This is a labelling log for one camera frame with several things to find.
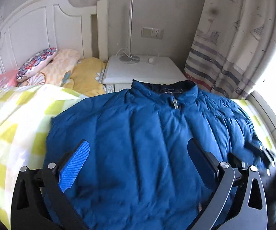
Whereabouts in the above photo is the blue quilted down jacket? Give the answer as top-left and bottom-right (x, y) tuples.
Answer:
(44, 80), (265, 229)

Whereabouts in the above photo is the yellow checked bed sheet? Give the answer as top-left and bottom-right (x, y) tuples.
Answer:
(0, 84), (276, 228)

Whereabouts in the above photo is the yellow pillow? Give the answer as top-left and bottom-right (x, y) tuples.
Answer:
(62, 58), (106, 97)

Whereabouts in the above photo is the colourful patterned pillow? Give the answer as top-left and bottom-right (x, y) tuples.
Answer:
(16, 47), (57, 83)

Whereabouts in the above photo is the white bedside table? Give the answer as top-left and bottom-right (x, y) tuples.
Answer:
(102, 55), (186, 93)

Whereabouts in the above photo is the printed striped curtain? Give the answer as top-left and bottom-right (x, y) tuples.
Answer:
(184, 0), (276, 99)

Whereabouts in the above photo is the white desk lamp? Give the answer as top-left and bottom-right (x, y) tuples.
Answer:
(119, 0), (140, 64)

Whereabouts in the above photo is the white wooden headboard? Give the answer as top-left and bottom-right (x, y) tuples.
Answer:
(0, 0), (108, 74)

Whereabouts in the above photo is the white cable on nightstand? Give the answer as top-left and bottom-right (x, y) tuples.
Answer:
(115, 47), (161, 66)

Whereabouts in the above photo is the wall socket plate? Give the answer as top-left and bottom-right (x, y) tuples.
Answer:
(141, 27), (164, 39)

